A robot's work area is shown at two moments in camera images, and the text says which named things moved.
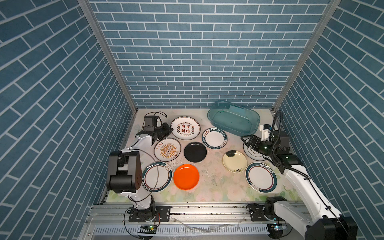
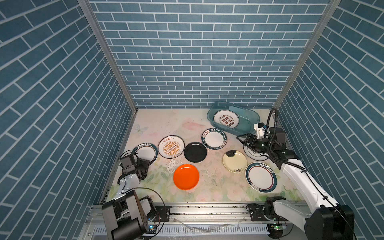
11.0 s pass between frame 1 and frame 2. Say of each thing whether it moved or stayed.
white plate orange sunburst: stayed
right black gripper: stayed
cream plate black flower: stayed
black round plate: stayed
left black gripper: moved
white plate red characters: moved
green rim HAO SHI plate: stayed
